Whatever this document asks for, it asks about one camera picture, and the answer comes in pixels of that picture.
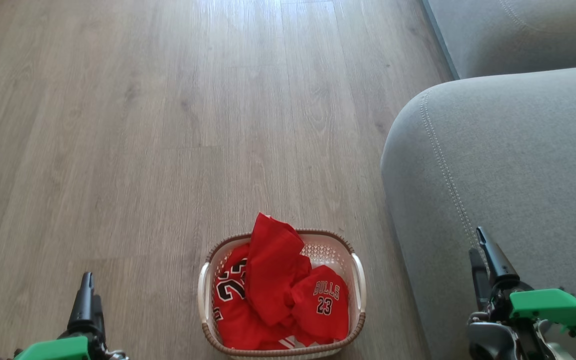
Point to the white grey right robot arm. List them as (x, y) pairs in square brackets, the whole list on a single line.
[(555, 352)]

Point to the white plastic laundry basket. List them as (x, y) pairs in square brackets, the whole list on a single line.
[(329, 250)]

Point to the red Bulls 23 shorts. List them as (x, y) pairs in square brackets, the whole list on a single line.
[(320, 312)]

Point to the grey fabric sofa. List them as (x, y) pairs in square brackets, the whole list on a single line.
[(508, 165)]

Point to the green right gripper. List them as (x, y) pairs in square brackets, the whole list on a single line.
[(548, 305)]

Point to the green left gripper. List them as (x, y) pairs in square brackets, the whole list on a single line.
[(58, 350)]

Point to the red basketball jersey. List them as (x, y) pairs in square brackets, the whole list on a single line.
[(273, 270)]

